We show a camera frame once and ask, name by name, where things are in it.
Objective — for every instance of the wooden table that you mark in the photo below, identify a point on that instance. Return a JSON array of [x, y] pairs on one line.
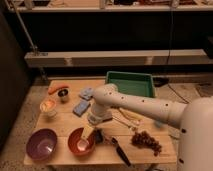
[[65, 122]]

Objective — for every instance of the black handled knife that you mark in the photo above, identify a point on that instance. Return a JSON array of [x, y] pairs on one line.
[[120, 152]]

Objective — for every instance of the purple bowl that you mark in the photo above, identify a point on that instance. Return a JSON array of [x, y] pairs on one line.
[[41, 144]]

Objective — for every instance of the light blue cloth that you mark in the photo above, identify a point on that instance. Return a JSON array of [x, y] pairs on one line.
[[86, 93]]

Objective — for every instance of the orange carrot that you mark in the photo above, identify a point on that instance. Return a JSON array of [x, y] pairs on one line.
[[52, 90]]

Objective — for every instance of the green plastic tray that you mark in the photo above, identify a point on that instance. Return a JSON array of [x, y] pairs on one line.
[[138, 84]]

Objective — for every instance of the wooden shelf rack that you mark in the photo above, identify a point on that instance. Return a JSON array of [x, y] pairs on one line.
[[96, 33]]

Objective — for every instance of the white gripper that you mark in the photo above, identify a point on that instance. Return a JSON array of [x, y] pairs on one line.
[[98, 114]]

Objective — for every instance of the bunch of dark grapes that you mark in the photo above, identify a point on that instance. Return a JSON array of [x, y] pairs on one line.
[[144, 139]]

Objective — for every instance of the small dark toy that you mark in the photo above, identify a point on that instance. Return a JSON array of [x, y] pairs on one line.
[[99, 136]]

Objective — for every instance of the blue sponge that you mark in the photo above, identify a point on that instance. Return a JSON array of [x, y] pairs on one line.
[[81, 108]]

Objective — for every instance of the orange bowl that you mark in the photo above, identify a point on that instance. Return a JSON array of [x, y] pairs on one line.
[[79, 146]]

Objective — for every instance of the yellow banana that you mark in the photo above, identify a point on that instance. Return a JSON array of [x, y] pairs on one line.
[[129, 115]]

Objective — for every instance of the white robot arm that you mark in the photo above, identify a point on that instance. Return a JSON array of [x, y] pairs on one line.
[[194, 120]]

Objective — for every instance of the small metal cup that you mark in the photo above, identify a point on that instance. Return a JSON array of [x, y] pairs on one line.
[[63, 95]]

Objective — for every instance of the clear glass cup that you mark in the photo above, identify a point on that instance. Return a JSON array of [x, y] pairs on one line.
[[47, 107]]

